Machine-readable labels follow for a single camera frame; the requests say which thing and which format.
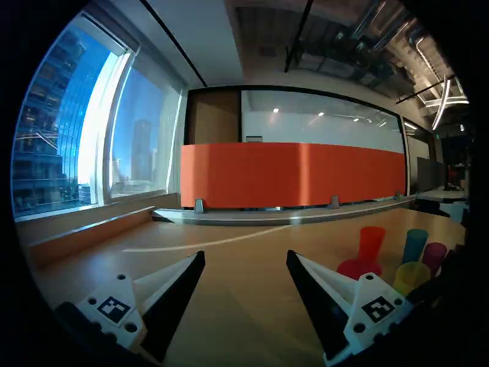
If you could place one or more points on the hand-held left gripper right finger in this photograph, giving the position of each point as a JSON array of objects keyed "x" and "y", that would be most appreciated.
[{"x": 366, "y": 294}]

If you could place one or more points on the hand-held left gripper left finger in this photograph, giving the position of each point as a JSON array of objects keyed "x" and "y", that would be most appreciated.
[{"x": 114, "y": 294}]

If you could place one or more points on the red plastic cup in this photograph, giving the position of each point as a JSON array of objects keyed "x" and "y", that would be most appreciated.
[{"x": 357, "y": 267}]

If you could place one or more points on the yellow plastic cup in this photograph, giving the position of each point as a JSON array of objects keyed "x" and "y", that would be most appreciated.
[{"x": 410, "y": 277}]

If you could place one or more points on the orange plastic cup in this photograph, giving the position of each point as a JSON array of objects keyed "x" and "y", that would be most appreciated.
[{"x": 372, "y": 241}]

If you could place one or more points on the blue plastic cup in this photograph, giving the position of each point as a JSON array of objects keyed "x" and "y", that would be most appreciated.
[{"x": 415, "y": 244}]

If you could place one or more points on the pink plastic cup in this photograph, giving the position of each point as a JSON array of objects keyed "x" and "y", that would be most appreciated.
[{"x": 434, "y": 256}]

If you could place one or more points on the grey desk screen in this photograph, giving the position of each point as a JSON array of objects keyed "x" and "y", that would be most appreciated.
[{"x": 431, "y": 174}]

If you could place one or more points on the red desk screen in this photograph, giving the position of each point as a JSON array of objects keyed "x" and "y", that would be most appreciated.
[{"x": 290, "y": 174}]

